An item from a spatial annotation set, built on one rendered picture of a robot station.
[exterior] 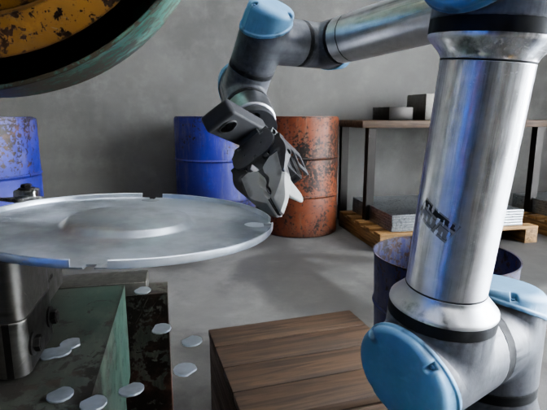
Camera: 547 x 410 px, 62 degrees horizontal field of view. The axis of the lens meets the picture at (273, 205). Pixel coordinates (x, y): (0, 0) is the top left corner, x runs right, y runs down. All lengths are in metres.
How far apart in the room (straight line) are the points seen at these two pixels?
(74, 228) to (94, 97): 3.39
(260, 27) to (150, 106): 3.09
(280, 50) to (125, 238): 0.44
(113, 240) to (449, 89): 0.33
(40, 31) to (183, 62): 3.00
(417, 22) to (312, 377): 0.71
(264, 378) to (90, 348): 0.54
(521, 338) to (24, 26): 0.82
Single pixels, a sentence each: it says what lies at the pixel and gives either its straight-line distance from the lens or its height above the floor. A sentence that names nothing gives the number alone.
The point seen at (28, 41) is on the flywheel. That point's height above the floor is 1.00.
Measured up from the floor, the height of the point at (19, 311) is 0.71.
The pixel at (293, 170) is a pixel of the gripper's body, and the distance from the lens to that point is 0.65.
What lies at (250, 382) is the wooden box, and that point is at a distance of 1.01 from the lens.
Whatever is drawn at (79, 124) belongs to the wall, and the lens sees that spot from 3.84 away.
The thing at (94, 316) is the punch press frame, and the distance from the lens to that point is 0.63.
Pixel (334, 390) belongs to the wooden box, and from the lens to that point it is 1.00.
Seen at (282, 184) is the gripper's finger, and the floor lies 0.81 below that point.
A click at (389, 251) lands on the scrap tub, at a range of 1.61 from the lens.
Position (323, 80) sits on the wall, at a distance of 3.98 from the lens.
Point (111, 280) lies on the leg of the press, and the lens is 0.75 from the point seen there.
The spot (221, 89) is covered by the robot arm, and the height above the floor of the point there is 0.93.
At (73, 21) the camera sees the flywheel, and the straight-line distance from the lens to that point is 0.83.
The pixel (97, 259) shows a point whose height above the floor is 0.78.
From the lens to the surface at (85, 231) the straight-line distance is 0.44.
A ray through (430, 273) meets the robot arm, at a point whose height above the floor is 0.73.
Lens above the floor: 0.89
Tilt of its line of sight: 11 degrees down
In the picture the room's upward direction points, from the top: straight up
